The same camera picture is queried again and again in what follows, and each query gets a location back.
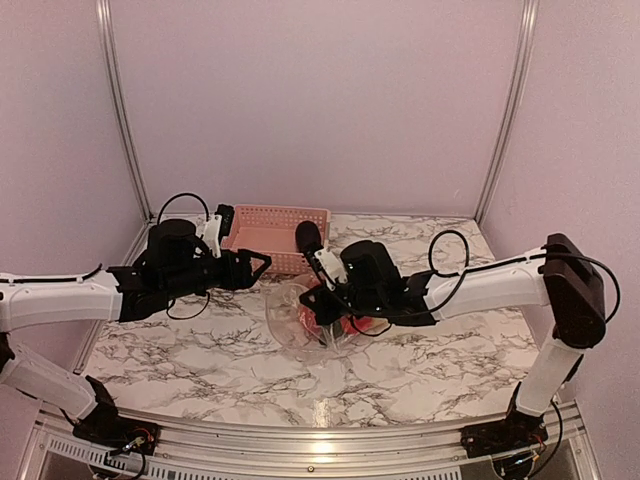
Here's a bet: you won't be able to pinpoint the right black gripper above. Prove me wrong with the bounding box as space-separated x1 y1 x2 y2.
299 281 385 326

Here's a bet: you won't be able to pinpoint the purple fake eggplant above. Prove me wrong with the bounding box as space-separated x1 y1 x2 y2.
295 220 324 254

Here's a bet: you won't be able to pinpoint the right aluminium frame post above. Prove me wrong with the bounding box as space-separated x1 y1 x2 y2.
474 0 540 226

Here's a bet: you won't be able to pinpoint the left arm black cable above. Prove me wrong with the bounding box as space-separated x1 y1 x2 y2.
157 191 211 321

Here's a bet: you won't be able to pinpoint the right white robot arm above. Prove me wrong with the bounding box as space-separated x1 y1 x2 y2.
295 226 610 448

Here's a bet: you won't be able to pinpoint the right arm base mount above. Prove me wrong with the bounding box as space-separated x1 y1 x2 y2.
460 391 548 458

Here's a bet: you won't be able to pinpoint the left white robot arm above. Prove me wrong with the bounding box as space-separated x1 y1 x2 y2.
1 216 272 445

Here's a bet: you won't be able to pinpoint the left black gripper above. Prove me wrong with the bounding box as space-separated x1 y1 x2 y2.
162 247 271 300

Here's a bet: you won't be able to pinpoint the pink perforated plastic basket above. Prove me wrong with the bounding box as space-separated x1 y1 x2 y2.
222 205 331 275

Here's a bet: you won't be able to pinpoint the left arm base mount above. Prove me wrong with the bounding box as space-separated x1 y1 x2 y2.
73 376 160 455

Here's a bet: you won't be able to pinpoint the clear zip top bag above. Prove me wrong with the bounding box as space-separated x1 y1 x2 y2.
265 273 389 354

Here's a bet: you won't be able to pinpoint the aluminium frame post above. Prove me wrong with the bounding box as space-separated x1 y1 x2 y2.
96 0 153 223
474 0 540 226

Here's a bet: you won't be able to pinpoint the front aluminium rail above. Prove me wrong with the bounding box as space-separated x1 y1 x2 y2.
19 407 601 480

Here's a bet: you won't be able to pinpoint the red fake strawberries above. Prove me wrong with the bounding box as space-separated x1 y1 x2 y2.
297 305 317 330

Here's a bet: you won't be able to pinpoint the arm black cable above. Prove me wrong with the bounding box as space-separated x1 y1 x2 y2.
157 191 211 321
349 229 622 324

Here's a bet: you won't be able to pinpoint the left aluminium frame post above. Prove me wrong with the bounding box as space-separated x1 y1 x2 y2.
96 0 153 223

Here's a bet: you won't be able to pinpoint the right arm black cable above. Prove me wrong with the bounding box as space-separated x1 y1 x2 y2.
349 229 622 324

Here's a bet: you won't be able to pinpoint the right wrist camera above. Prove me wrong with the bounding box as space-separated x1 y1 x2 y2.
303 248 348 291

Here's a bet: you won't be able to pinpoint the red fake pepper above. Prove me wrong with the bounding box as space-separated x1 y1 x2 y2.
344 316 388 336

